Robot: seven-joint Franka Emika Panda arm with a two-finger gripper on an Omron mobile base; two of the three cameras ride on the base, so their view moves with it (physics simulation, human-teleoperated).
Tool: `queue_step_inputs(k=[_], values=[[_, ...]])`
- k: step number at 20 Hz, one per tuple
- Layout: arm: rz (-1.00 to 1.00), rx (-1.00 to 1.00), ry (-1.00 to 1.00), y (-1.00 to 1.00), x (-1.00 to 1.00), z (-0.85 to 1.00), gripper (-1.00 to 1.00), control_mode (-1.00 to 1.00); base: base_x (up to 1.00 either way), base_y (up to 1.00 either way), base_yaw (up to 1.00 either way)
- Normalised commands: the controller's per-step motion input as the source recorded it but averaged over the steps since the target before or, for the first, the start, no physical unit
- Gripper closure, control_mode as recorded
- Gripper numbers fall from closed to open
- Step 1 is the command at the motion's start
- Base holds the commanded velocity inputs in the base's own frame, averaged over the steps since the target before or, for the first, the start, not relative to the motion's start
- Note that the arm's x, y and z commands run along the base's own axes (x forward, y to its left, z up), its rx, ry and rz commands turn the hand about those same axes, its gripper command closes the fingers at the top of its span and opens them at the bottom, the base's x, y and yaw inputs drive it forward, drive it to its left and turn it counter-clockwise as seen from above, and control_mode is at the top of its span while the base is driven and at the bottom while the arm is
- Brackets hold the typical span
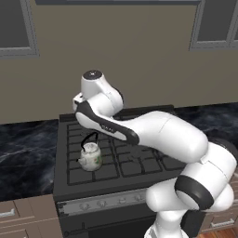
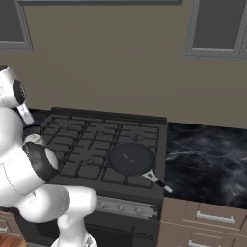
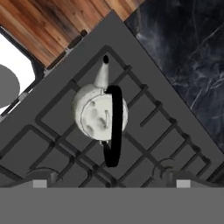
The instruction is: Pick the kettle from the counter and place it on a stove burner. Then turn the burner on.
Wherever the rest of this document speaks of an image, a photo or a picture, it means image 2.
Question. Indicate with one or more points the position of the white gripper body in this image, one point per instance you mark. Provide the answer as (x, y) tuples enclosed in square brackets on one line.
[(25, 114)]

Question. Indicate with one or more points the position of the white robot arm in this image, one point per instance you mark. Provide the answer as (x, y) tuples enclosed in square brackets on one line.
[(19, 173)]

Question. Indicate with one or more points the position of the black gas stove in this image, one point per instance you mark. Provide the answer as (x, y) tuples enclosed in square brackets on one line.
[(90, 144)]

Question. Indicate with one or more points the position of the silver stove knob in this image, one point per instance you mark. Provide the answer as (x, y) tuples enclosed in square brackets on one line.
[(103, 203), (121, 207), (139, 211)]

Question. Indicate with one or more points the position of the brown drawer front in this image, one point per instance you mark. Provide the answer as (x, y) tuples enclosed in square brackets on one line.
[(189, 215), (183, 238), (13, 225)]

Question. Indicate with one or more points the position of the black frying pan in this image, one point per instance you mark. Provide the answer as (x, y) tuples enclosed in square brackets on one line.
[(130, 159)]

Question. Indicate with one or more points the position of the grey range hood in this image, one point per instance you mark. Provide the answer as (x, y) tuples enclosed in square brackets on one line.
[(96, 2)]

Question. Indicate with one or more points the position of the black oven door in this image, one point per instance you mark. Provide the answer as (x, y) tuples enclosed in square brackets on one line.
[(112, 220)]

